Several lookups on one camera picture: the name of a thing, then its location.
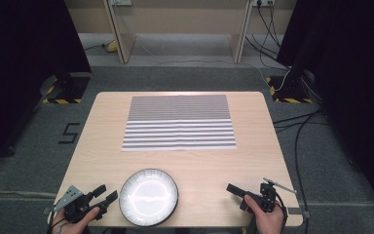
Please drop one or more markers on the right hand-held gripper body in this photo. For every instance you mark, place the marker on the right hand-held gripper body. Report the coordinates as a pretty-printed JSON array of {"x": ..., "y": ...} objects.
[{"x": 268, "y": 198}]

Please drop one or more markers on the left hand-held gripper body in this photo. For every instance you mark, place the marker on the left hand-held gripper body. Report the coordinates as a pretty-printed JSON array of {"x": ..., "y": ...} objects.
[{"x": 74, "y": 203}]

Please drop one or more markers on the white plate with dark rim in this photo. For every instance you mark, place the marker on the white plate with dark rim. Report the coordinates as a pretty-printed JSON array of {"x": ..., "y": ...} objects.
[{"x": 148, "y": 197}]

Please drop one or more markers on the person's left hand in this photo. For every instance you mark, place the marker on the person's left hand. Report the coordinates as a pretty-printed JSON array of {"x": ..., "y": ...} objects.
[{"x": 74, "y": 227}]

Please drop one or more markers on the person's right hand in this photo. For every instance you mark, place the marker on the person's right hand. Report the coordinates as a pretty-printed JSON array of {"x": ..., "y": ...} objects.
[{"x": 268, "y": 222}]

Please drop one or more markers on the grey striped placemat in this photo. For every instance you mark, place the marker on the grey striped placemat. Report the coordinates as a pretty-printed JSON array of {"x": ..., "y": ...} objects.
[{"x": 178, "y": 123}]

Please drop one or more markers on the black stand base hazard tape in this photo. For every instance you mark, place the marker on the black stand base hazard tape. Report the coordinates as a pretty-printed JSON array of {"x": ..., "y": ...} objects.
[
  {"x": 289, "y": 92},
  {"x": 69, "y": 91}
]

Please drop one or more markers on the yellow plug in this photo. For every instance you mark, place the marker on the yellow plug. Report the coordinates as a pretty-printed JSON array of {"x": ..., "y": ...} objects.
[{"x": 111, "y": 47}]

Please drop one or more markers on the dark curtain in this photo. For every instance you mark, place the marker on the dark curtain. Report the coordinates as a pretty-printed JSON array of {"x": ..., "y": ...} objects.
[
  {"x": 19, "y": 65},
  {"x": 354, "y": 81}
]

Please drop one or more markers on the wooden desk leg panel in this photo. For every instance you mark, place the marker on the wooden desk leg panel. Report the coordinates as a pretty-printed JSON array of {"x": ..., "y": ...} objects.
[
  {"x": 240, "y": 35},
  {"x": 123, "y": 35}
]

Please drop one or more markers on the wall power outlet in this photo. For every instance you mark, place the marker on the wall power outlet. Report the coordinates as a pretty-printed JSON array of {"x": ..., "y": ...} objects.
[
  {"x": 263, "y": 2},
  {"x": 120, "y": 2}
]

